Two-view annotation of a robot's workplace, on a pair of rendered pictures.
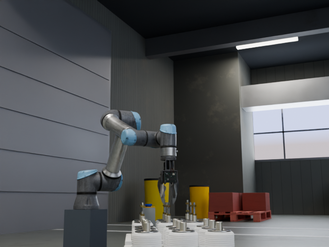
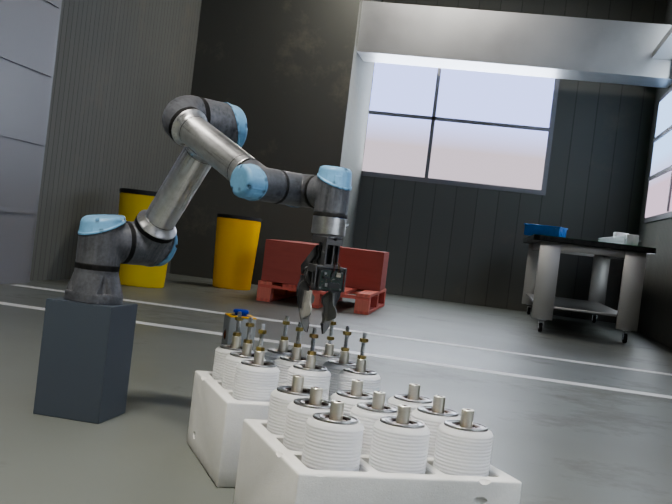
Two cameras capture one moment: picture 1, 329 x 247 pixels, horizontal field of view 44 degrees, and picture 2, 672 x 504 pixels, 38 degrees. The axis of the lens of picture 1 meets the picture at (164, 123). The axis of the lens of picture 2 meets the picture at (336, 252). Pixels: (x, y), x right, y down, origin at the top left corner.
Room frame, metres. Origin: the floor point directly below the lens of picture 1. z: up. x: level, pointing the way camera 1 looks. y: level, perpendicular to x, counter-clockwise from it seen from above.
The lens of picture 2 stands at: (-0.15, 0.46, 0.55)
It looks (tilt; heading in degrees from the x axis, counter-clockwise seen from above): 1 degrees down; 346
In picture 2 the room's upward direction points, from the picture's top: 7 degrees clockwise
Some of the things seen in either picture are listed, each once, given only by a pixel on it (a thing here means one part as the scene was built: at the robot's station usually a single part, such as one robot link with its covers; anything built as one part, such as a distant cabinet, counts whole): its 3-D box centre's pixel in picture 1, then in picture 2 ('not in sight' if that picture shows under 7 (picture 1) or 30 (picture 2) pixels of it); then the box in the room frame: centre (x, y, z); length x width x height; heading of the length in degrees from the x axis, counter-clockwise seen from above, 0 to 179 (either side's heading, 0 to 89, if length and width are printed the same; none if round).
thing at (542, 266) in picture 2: not in sight; (573, 277); (7.53, -3.56, 0.43); 2.38 x 0.98 x 0.86; 157
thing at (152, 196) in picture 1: (156, 199); (144, 238); (7.23, 0.14, 0.35); 0.46 x 0.45 x 0.71; 157
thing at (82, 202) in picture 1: (86, 200); (95, 282); (2.47, 0.46, 0.35); 0.15 x 0.15 x 0.10
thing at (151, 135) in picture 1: (154, 139); (296, 189); (1.98, 0.05, 0.64); 0.11 x 0.11 x 0.08; 30
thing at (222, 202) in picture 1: (241, 206); (328, 274); (7.33, -1.33, 0.23); 1.27 x 0.88 x 0.46; 160
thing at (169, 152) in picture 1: (169, 153); (330, 227); (1.90, -0.02, 0.56); 0.08 x 0.08 x 0.05
